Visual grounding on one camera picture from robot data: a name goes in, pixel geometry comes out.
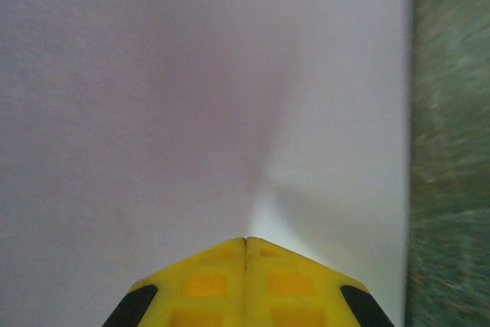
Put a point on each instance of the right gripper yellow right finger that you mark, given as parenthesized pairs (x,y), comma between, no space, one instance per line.
(287,292)

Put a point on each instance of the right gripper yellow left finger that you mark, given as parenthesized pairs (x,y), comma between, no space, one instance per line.
(206,292)

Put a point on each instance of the lilac square paper sheet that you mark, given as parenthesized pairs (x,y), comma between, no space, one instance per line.
(153,93)

